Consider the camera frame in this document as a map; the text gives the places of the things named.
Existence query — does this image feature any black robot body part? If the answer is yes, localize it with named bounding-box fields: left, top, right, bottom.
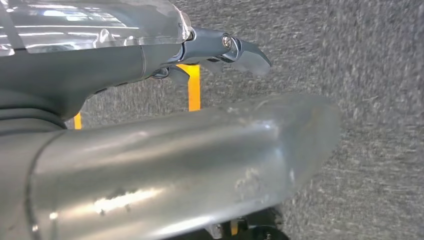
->
left=205, top=206, right=291, bottom=240

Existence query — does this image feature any yellow floor tape square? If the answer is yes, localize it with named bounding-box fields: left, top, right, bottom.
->
left=73, top=63, right=202, bottom=131

